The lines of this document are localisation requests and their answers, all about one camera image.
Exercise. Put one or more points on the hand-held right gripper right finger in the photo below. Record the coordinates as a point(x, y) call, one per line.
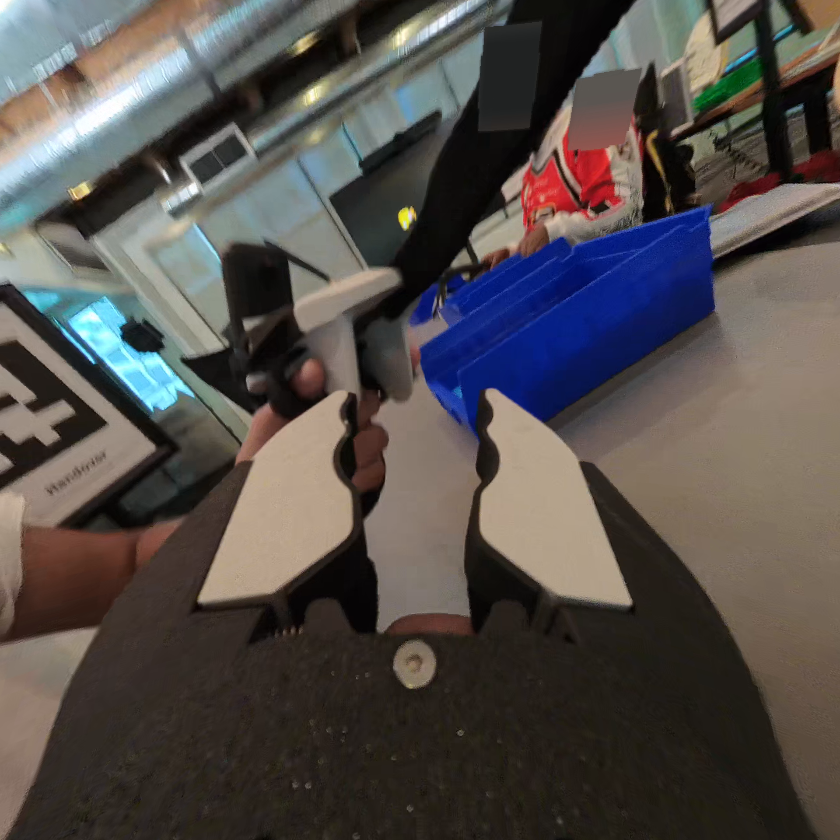
point(551, 518)

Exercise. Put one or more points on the silver air duct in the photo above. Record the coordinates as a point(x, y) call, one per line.
point(164, 111)

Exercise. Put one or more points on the framed marker sign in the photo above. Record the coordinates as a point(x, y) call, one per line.
point(111, 453)

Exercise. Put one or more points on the red white snack packet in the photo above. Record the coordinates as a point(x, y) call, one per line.
point(571, 184)

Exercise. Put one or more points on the white air vent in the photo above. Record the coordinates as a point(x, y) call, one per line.
point(216, 157)

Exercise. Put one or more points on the silver laptop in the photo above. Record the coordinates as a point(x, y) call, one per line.
point(774, 216)

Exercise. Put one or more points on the large black screen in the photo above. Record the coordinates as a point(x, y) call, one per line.
point(374, 210)

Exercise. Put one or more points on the black jacket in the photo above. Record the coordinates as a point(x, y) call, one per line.
point(663, 164)

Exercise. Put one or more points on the person's left hand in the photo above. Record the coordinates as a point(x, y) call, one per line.
point(269, 430)

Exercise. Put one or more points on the blue plastic bin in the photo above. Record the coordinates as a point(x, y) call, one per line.
point(590, 341)

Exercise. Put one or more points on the small blue bin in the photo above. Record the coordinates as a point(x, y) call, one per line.
point(426, 315)

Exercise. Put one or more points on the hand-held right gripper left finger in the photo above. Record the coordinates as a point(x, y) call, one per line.
point(289, 518)

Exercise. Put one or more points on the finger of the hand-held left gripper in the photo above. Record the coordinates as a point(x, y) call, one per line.
point(390, 358)
point(348, 295)

